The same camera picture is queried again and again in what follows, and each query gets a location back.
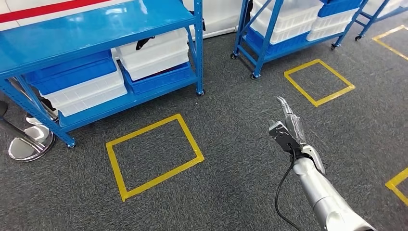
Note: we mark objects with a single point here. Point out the blue metal shelf rack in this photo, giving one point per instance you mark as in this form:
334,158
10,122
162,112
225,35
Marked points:
79,32

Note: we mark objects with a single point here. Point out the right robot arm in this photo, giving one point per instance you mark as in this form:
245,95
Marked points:
322,191

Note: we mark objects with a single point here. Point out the yellow floor tape square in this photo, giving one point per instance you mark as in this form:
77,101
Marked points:
143,131
334,94

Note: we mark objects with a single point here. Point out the black clip on post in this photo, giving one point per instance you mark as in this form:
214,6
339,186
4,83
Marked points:
192,14

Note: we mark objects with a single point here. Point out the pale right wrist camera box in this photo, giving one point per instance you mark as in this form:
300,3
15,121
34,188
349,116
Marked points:
283,137

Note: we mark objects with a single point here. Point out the blue wheeled rack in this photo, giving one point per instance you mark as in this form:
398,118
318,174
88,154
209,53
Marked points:
366,27
264,47

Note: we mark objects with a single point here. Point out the white car red stripe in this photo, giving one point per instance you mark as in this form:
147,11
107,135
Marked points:
47,8

